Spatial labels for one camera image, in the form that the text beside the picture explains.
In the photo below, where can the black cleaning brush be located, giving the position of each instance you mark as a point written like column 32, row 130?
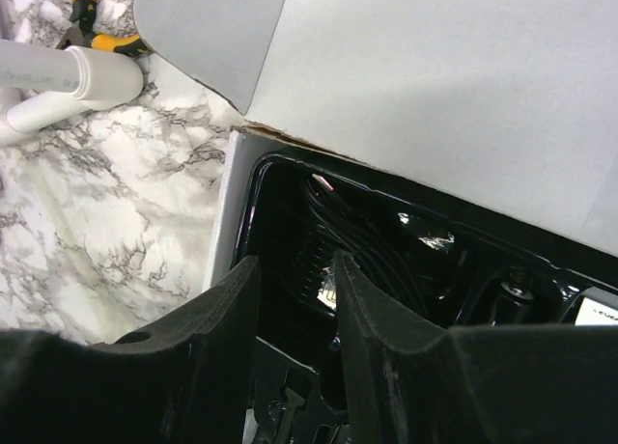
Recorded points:
column 296, row 390

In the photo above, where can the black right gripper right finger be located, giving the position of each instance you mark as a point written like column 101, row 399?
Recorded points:
column 408, row 380

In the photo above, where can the black guard comb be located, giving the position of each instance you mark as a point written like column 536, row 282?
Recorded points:
column 307, row 267

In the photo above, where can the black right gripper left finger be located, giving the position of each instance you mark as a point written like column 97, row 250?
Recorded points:
column 184, row 378

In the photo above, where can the white PVC pipe frame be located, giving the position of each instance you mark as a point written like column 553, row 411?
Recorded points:
column 42, row 86

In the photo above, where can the white hair clipper kit box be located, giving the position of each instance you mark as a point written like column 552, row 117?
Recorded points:
column 462, row 152

